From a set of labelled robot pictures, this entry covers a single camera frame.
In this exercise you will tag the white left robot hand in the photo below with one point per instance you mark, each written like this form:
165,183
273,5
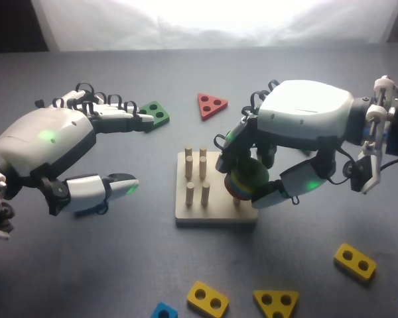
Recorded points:
36,142

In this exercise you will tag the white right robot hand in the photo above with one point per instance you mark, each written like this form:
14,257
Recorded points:
305,106

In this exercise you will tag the rainbow-coloured wooden round block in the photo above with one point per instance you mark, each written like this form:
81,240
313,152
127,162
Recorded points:
243,183

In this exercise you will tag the red three-hole triangle block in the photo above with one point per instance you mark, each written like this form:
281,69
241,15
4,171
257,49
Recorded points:
211,105

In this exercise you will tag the green four-hole square block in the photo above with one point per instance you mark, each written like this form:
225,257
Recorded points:
156,112

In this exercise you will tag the wooden peg board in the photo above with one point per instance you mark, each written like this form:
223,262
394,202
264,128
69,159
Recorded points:
215,207

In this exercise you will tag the yellow two-hole rectangle block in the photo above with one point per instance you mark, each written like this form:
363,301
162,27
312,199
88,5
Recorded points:
355,262
207,299

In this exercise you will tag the yellow three-hole triangle block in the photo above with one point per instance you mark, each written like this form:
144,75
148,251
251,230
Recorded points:
276,303

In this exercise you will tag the blue two-hole rectangle block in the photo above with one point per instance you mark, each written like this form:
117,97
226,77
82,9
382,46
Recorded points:
164,312

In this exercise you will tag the white cloth backdrop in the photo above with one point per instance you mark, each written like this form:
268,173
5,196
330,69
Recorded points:
212,20

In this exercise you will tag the grey table cloth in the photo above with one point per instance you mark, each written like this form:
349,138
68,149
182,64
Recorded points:
119,258

